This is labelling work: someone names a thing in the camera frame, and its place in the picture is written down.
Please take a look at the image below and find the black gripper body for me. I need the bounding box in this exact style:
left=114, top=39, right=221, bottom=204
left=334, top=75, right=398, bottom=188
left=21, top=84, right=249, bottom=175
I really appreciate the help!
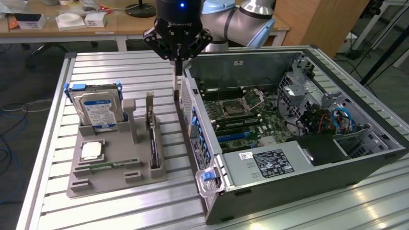
left=154, top=0, right=205, bottom=48

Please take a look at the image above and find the Nvidia graphics card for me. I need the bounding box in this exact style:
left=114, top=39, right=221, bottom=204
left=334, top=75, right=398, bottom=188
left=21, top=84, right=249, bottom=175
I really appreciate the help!
left=145, top=92, right=162, bottom=170

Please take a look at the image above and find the black lamp base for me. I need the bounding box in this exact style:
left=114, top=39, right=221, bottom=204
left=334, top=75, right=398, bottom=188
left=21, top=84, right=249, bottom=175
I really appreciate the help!
left=125, top=0, right=157, bottom=18

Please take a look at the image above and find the plain white labelled box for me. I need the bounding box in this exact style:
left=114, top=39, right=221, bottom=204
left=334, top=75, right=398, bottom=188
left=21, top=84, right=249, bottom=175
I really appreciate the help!
left=83, top=11, right=107, bottom=28

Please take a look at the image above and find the open metal socket cover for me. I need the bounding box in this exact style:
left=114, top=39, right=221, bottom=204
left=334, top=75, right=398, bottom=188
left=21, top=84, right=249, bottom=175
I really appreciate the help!
left=241, top=87, right=266, bottom=103

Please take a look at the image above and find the CPU socket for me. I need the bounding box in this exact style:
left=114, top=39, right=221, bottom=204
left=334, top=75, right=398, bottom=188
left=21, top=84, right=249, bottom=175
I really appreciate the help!
left=219, top=98, right=249, bottom=118

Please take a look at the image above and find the white box with round insert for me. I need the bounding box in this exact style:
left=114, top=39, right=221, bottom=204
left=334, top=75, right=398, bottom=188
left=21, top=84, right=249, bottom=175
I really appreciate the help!
left=54, top=13, right=87, bottom=31

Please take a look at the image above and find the hard disk in blue caddy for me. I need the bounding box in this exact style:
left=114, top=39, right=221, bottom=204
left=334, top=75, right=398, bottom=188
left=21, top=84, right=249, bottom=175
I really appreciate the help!
left=62, top=81, right=125, bottom=133

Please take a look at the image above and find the installed RAM stick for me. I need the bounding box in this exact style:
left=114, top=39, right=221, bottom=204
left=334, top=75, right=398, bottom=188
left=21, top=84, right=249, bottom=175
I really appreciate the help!
left=217, top=116, right=259, bottom=128

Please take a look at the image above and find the wooden desk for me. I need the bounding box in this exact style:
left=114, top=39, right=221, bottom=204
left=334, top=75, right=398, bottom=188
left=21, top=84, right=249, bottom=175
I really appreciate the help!
left=0, top=0, right=291, bottom=45

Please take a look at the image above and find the black chair base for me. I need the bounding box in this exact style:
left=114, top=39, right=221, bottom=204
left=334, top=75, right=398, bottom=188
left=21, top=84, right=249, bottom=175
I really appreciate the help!
left=22, top=43, right=69, bottom=70

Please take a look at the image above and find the perforated metal disk bay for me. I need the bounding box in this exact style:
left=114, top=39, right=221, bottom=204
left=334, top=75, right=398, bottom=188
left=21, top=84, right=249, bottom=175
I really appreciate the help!
left=275, top=58, right=351, bottom=125

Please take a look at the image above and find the green motherboard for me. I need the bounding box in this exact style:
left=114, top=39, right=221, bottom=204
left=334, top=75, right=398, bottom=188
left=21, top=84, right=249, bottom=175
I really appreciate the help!
left=199, top=82, right=299, bottom=154

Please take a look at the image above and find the wooden cabinet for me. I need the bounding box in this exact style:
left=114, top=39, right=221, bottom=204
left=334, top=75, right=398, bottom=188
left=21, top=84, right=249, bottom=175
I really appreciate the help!
left=273, top=0, right=372, bottom=58

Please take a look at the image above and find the blue expansion slot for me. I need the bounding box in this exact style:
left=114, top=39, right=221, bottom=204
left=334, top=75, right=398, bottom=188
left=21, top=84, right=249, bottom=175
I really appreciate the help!
left=217, top=132, right=251, bottom=143

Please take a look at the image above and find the white box with dark lid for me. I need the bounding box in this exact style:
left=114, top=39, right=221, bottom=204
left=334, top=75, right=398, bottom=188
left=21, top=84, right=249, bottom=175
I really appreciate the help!
left=14, top=13, right=46, bottom=30

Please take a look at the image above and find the silver CPU chip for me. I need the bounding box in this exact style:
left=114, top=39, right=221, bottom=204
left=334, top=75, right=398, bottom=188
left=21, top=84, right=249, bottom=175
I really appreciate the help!
left=78, top=141, right=103, bottom=162

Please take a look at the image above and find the green loose RAM stick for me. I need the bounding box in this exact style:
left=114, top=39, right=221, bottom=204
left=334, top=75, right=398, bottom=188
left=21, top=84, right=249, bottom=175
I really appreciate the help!
left=89, top=161, right=126, bottom=170

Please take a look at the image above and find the grey power supply unit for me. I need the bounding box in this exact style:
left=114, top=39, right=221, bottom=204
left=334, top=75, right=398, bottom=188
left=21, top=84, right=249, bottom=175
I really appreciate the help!
left=221, top=140, right=315, bottom=187

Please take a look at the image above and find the grey parts rack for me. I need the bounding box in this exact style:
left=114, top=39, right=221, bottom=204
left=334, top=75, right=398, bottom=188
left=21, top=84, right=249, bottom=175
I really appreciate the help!
left=65, top=98, right=169, bottom=199

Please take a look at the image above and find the black plastic cover block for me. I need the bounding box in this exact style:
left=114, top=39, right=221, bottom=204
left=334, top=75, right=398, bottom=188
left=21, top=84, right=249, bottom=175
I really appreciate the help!
left=295, top=134, right=351, bottom=167

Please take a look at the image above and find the grey empty drive cage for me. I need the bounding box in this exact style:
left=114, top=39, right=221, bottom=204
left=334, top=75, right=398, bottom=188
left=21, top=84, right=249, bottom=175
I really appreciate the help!
left=331, top=123, right=392, bottom=160

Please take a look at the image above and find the open black PC case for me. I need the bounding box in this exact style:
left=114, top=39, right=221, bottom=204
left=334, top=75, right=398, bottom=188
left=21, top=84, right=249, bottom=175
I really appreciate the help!
left=175, top=46, right=409, bottom=226

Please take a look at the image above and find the blue disk wire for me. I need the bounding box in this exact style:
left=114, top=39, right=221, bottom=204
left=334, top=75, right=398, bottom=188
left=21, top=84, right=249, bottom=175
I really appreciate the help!
left=330, top=108, right=355, bottom=134

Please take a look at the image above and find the blue floor cable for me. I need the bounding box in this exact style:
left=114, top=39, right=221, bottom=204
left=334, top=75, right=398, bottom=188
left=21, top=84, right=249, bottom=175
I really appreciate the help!
left=0, top=105, right=26, bottom=205

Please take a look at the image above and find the white metal desk frame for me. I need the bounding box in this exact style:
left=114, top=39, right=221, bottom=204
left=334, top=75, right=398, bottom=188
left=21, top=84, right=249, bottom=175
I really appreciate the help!
left=343, top=0, right=409, bottom=69

